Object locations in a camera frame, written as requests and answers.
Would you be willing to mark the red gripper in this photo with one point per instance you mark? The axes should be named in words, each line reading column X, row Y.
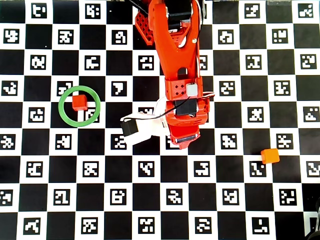
column 185, row 140

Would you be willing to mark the orange cube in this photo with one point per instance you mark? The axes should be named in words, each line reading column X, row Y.
column 270, row 156

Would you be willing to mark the red cube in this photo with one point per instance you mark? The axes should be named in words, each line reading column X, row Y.
column 79, row 103

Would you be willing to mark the red robot arm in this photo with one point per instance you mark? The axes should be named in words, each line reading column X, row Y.
column 175, row 57

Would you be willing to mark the black white marker checkerboard mat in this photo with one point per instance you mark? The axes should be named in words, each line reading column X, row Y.
column 37, row 170

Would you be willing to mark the white mount wrist camera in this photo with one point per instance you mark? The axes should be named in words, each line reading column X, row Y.
column 145, row 127

